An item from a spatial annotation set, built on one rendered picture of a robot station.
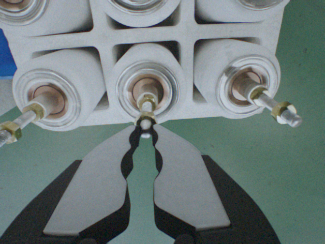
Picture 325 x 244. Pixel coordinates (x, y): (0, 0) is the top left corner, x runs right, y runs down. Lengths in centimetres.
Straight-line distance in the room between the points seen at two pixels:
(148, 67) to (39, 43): 17
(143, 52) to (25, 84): 14
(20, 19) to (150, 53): 13
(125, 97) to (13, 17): 13
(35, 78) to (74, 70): 4
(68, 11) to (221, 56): 18
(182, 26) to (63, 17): 15
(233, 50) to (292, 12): 34
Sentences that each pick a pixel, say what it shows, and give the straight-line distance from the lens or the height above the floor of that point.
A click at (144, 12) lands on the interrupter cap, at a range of 20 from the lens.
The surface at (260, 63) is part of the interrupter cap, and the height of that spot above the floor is 25.
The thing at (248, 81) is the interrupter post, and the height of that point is 26.
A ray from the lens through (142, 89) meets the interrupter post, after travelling 20.
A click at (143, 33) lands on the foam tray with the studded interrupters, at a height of 18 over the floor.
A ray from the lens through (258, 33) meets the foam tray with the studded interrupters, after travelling 32.
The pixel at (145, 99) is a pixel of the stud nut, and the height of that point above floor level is 29.
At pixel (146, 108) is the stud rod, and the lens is 17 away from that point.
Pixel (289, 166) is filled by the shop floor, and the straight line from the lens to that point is 80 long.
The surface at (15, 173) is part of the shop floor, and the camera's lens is 78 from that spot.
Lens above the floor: 46
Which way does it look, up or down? 61 degrees down
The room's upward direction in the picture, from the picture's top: 174 degrees clockwise
